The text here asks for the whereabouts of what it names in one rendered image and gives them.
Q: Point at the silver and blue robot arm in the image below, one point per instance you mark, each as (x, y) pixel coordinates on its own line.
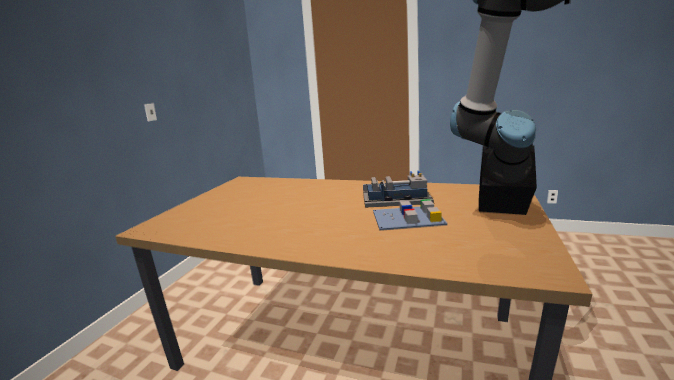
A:
(510, 134)

